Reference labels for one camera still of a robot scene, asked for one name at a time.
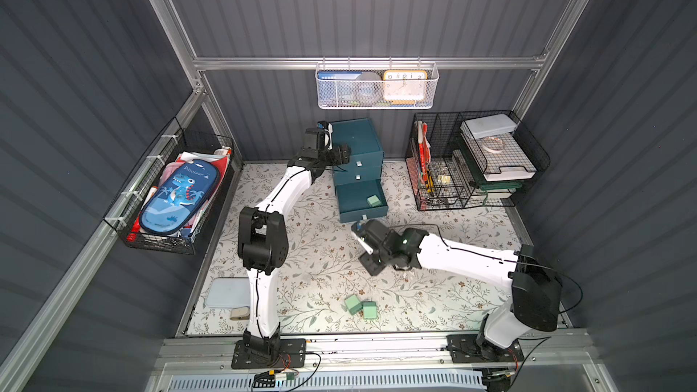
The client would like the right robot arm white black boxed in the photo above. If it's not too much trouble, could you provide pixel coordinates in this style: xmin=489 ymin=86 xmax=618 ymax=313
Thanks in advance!
xmin=351 ymin=220 xmax=563 ymax=359

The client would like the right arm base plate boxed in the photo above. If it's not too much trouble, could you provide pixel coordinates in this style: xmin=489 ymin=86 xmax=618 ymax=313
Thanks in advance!
xmin=446 ymin=334 xmax=525 ymax=364

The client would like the white box on organizer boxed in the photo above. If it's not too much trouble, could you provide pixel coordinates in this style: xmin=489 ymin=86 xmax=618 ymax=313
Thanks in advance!
xmin=463 ymin=114 xmax=517 ymax=140

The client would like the green plug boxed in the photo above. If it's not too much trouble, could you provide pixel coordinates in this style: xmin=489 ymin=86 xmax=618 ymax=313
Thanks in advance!
xmin=362 ymin=301 xmax=379 ymax=320
xmin=367 ymin=195 xmax=382 ymax=207
xmin=344 ymin=295 xmax=363 ymax=316

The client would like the floral table mat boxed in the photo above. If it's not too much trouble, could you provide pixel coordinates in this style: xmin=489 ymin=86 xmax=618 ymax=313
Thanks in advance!
xmin=186 ymin=160 xmax=524 ymax=337

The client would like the grey tape roll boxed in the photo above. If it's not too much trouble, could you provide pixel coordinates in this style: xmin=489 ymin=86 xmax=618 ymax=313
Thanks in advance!
xmin=354 ymin=71 xmax=383 ymax=105

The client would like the yellow alarm clock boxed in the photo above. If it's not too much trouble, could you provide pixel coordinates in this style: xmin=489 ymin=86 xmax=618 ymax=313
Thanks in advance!
xmin=383 ymin=70 xmax=428 ymax=103

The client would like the black wire side basket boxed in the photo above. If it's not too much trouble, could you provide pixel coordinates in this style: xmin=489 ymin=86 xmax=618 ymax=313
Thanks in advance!
xmin=105 ymin=124 xmax=234 ymax=255

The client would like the white wire wall basket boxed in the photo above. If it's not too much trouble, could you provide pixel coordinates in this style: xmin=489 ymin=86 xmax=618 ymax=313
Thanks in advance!
xmin=315 ymin=60 xmax=440 ymax=110

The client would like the checkered notebook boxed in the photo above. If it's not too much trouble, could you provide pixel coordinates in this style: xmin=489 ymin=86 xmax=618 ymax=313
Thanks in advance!
xmin=460 ymin=122 xmax=537 ymax=183

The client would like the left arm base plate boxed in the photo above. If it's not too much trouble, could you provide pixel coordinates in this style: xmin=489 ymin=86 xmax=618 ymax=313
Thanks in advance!
xmin=231 ymin=338 xmax=307 ymax=369

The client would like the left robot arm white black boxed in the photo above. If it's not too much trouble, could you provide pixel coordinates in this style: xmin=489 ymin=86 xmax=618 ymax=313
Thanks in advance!
xmin=238 ymin=121 xmax=350 ymax=354

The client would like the teal drawer cabinet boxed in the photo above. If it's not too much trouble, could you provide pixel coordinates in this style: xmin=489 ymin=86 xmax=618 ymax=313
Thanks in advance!
xmin=332 ymin=118 xmax=388 ymax=223

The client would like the red book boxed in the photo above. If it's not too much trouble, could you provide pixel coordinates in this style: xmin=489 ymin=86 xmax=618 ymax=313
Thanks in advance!
xmin=415 ymin=121 xmax=433 ymax=193

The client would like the black wire desk organizer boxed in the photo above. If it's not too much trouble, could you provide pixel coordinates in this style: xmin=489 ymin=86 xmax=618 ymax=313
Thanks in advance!
xmin=405 ymin=110 xmax=550 ymax=212

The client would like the blue dinosaur pencil case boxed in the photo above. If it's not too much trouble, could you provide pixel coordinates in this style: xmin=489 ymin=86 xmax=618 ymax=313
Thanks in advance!
xmin=138 ymin=159 xmax=220 ymax=236

